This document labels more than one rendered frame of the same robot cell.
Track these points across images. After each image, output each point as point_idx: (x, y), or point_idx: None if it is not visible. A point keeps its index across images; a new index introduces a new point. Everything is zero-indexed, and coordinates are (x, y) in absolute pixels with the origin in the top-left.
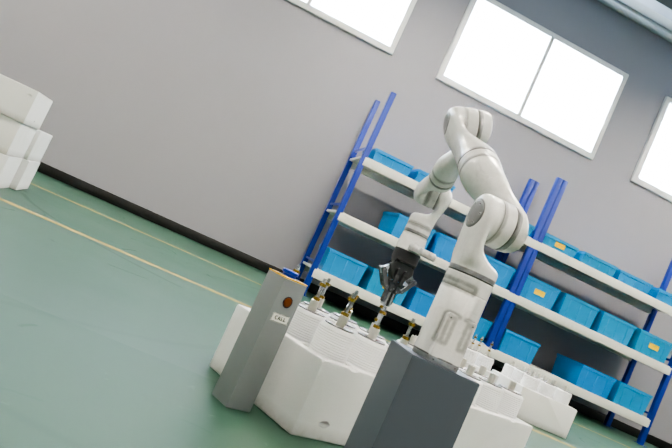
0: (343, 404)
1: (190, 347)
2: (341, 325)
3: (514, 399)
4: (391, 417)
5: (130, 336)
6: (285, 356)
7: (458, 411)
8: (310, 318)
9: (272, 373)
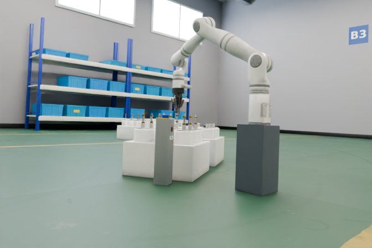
0: (199, 160)
1: (99, 172)
2: (185, 129)
3: (217, 129)
4: (263, 152)
5: (86, 181)
6: None
7: (277, 138)
8: None
9: None
